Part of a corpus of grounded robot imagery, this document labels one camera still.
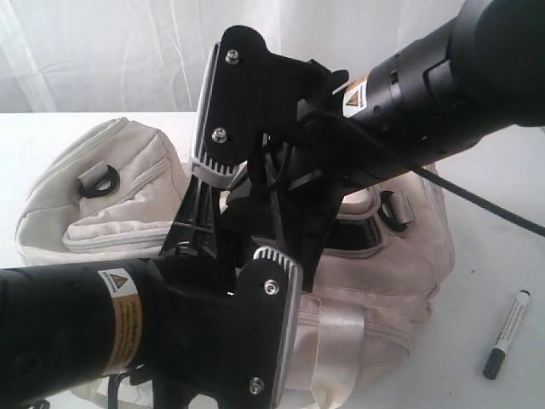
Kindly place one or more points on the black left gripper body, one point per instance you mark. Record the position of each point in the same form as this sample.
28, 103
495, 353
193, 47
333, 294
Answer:
197, 324

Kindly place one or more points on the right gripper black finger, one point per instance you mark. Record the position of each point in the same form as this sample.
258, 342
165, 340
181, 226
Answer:
307, 225

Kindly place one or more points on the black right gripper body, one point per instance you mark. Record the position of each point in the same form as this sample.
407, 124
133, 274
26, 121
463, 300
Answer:
296, 176

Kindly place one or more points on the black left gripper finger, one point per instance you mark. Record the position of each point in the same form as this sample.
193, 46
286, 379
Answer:
194, 228

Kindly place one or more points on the cream fabric duffel bag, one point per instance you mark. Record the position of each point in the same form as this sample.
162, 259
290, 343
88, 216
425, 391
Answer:
114, 192

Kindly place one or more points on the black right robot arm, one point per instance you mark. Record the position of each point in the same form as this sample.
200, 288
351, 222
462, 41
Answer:
478, 73

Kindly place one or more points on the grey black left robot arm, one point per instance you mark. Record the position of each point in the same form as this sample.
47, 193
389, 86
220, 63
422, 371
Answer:
65, 325

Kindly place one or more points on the white marker black cap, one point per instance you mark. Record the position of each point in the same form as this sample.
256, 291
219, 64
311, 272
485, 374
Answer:
506, 335

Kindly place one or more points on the white backdrop curtain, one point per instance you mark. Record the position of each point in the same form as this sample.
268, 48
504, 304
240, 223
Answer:
150, 56

